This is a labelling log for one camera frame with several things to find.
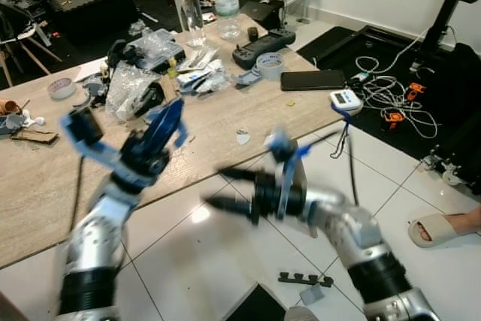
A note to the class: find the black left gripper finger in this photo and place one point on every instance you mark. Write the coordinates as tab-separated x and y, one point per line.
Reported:
176	122
158	134

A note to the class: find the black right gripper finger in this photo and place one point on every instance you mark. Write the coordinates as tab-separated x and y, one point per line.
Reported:
229	205
237	174

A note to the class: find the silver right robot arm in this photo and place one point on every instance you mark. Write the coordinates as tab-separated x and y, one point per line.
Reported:
353	231

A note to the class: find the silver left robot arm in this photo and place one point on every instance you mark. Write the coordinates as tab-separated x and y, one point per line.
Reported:
98	238

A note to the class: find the small white pick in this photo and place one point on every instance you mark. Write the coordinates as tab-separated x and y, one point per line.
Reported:
243	138

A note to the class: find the small yellow bottle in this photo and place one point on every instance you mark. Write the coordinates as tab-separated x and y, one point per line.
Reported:
173	69

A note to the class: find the white paper wrappers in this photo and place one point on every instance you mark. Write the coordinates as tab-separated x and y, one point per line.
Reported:
201	74

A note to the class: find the crumpled clear plastic bag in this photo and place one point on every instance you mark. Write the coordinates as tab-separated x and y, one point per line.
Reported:
126	88

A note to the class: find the clear plastic parts bag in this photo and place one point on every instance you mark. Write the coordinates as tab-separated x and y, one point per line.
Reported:
158	46

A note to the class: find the blue-grey plastic part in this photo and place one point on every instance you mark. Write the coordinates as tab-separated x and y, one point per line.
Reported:
248	79

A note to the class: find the black handheld device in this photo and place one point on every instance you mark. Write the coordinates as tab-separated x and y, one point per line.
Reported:
120	54

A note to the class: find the black square floor pad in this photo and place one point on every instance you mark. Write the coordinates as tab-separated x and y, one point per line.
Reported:
259	306

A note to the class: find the white tape roll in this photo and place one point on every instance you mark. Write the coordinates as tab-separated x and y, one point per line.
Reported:
62	88

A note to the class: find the grey tape roll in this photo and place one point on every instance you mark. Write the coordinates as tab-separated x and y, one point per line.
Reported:
270	65

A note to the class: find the brown cardboard piece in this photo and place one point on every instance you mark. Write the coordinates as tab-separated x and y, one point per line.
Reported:
34	137

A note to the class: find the black remote controller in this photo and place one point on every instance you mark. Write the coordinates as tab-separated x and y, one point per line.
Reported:
263	44

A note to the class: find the clear white-capped water bottle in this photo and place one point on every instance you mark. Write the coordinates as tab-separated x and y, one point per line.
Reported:
188	5

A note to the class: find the black smartphone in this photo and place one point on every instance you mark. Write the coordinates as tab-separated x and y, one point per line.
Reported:
313	80

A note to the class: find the white digital timer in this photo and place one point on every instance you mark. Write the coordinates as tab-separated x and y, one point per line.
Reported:
346	101

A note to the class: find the grey robot foot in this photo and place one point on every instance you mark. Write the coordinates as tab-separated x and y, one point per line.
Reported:
302	314

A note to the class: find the clear green-label water bottle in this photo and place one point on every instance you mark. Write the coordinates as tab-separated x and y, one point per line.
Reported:
227	1

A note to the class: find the black equipment case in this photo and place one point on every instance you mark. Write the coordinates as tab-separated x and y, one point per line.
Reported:
90	9

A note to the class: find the brown paper cup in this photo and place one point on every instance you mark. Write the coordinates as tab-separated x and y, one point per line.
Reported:
10	106

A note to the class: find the orange plastic clip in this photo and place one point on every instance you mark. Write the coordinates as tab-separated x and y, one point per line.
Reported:
394	116
415	92

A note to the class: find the black floor mat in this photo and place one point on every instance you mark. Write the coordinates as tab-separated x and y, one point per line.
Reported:
451	110

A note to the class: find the beige slide sandal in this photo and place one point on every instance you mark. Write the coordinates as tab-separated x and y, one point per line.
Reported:
436	232

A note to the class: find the black metal stand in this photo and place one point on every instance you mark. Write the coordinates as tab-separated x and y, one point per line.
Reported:
451	5

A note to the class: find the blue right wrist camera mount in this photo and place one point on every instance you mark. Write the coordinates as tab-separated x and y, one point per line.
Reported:
287	157

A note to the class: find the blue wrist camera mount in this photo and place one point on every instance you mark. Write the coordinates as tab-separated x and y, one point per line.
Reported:
84	127
287	157

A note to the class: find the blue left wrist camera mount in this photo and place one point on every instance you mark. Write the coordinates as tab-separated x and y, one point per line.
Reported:
84	127

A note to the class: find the black notched floor bracket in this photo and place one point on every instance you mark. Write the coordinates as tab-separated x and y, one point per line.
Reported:
304	279

